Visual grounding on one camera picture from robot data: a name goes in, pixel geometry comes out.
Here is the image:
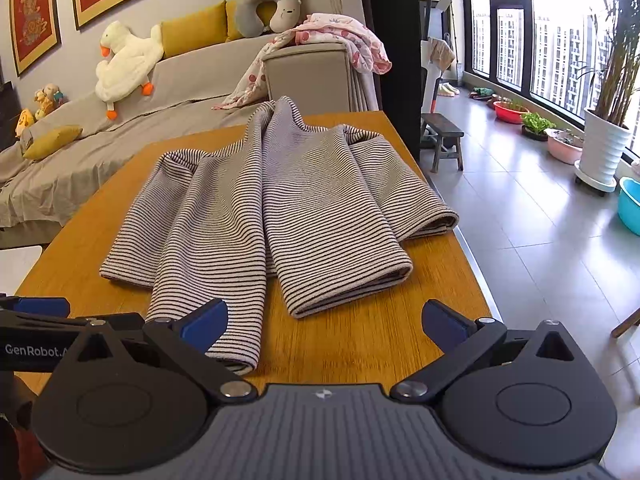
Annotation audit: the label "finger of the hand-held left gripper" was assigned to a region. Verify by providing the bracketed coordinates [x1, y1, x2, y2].
[0, 296, 147, 335]

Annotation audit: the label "striped knit garment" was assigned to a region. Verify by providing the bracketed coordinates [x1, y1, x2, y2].
[99, 95, 460, 377]

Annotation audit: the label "grey fabric sofa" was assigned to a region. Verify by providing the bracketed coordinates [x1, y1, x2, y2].
[0, 39, 382, 251]

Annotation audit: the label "small yellow plush toy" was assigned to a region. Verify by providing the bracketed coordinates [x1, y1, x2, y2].
[14, 108, 36, 139]

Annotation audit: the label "teal plastic basin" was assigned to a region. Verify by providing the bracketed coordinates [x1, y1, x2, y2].
[617, 176, 640, 237]

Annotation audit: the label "tall bamboo plant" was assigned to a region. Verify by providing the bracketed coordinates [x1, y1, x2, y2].
[574, 0, 640, 127]

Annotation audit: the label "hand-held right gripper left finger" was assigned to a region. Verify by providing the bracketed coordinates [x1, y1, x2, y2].
[75, 298, 258, 404]

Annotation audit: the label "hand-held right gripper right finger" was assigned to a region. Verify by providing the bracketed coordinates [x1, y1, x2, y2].
[390, 299, 577, 402]

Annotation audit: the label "grey neck pillow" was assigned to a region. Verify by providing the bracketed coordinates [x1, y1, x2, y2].
[235, 0, 282, 39]

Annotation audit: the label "white duck plush toy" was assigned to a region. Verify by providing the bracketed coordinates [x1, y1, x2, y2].
[94, 20, 164, 121]

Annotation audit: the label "beige hanging cloth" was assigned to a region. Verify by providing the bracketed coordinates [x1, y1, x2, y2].
[428, 37, 456, 74]

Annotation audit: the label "pink floral blanket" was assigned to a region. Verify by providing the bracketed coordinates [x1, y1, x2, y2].
[212, 12, 394, 111]

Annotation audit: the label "red plastic basin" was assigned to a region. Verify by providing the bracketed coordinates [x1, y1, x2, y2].
[493, 100, 530, 125]

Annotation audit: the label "large mustard yellow cushion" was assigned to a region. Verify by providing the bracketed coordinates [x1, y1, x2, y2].
[160, 1, 229, 59]

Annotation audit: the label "white marble coffee table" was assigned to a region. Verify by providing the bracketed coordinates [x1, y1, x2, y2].
[0, 245, 44, 297]

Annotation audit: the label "small colourful plush toys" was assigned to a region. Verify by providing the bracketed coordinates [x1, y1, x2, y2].
[33, 83, 67, 121]

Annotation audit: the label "pink plastic basin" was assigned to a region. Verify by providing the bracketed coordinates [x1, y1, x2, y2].
[544, 128, 585, 165]

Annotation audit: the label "dark wooden stool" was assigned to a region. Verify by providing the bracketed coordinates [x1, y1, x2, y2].
[421, 113, 465, 174]

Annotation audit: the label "beige bear face pillow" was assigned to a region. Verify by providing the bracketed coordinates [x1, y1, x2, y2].
[270, 0, 304, 34]

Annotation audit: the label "small yellow throw pillow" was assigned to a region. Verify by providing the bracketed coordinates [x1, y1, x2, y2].
[22, 125, 84, 161]

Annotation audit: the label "wooden chair leg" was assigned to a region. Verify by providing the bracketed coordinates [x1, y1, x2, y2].
[610, 307, 640, 339]

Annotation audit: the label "black cabinet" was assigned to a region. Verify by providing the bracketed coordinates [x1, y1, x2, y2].
[0, 80, 22, 137]

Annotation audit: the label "tray of green plants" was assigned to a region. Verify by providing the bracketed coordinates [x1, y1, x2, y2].
[520, 112, 556, 141]

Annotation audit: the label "white ribbed plant pot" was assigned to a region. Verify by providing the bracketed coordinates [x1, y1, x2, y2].
[573, 107, 632, 194]

